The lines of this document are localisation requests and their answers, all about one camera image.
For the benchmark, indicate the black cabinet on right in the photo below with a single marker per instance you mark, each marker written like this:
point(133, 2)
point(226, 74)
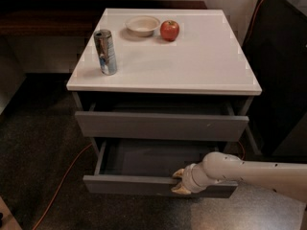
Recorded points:
point(276, 49)

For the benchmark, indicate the silver blue redbull can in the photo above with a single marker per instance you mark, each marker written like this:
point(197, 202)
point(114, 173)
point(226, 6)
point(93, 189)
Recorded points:
point(105, 50)

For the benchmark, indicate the red apple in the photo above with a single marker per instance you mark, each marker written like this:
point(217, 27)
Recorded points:
point(169, 30)

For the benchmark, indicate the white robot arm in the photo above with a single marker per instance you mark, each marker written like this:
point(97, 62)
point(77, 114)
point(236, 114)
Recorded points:
point(215, 168)

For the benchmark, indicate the grey top drawer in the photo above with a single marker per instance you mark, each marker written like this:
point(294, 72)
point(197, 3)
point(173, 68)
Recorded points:
point(163, 120)

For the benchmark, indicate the white top grey drawer cabinet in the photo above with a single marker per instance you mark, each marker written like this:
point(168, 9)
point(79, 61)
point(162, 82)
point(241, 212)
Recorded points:
point(205, 63)

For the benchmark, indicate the dark wooden bench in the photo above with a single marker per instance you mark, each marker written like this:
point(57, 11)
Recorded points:
point(71, 17)

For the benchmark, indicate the white paper bowl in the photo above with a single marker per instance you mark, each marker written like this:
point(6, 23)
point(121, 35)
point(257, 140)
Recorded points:
point(142, 25)

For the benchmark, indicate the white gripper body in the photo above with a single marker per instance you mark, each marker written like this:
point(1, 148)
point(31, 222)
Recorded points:
point(188, 177)

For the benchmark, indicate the grey drawer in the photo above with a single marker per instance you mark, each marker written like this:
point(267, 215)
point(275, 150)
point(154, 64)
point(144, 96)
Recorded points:
point(143, 167)
point(163, 120)

